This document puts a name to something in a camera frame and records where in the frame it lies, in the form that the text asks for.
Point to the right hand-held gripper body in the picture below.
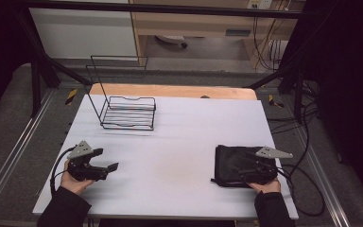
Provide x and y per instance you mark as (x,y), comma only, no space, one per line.
(269,157)

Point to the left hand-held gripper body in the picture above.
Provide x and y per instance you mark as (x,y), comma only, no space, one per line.
(82,168)

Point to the dark towel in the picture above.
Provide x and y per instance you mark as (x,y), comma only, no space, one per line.
(230,165)

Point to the person's left hand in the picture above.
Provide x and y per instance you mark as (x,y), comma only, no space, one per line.
(72,184)

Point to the person's right hand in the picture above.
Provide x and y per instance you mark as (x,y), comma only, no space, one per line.
(267,187)

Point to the yellow black floor tape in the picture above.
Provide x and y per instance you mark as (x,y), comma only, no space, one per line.
(274,101)
(71,96)

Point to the white cabinet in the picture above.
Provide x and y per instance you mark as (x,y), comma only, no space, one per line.
(82,33)

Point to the white chair base with caster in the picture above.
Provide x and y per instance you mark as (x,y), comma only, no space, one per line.
(173,40)

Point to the light wooden desk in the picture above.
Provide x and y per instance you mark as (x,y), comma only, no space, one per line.
(201,23)

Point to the white power strip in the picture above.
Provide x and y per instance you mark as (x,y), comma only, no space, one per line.
(260,3)

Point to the aluminium floor rail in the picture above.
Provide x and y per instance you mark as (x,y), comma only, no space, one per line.
(15,151)
(323,183)

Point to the black frame strut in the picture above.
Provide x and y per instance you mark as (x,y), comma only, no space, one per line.
(44,60)
(285,71)

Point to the black frame crossbar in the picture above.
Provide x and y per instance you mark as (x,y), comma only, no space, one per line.
(170,8)

